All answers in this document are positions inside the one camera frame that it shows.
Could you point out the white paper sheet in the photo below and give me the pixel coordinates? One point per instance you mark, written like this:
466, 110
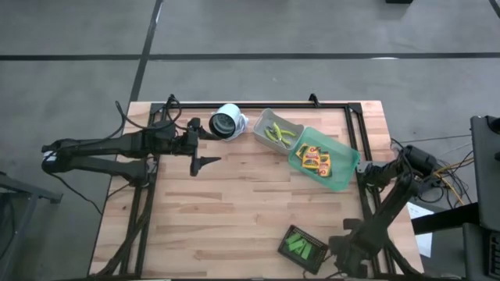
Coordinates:
420, 212

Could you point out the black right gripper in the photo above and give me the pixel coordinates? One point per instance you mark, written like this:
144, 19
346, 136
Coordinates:
361, 242

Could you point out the black equipment cabinet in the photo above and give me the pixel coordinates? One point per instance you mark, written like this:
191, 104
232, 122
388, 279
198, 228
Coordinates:
486, 175

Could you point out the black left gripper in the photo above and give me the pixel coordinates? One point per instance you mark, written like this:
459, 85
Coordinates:
184, 141

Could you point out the black aluminium table frame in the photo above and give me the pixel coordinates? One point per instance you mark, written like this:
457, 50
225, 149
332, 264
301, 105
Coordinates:
254, 105

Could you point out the green eraser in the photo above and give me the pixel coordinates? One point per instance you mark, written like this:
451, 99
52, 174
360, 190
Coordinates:
297, 245
293, 238
307, 251
301, 250

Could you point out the grey metal stand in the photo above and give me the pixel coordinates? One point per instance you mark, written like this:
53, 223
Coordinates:
23, 191

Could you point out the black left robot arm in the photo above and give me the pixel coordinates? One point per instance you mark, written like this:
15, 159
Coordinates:
97, 144

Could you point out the black mesh basket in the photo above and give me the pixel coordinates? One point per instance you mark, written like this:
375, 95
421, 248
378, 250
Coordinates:
308, 265

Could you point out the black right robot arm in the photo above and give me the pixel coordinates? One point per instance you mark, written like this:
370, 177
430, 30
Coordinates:
390, 203

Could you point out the teal translucent plastic bin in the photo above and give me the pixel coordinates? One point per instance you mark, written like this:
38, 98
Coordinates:
343, 168

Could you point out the white plastic bin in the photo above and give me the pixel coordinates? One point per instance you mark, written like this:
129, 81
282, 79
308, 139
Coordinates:
261, 129

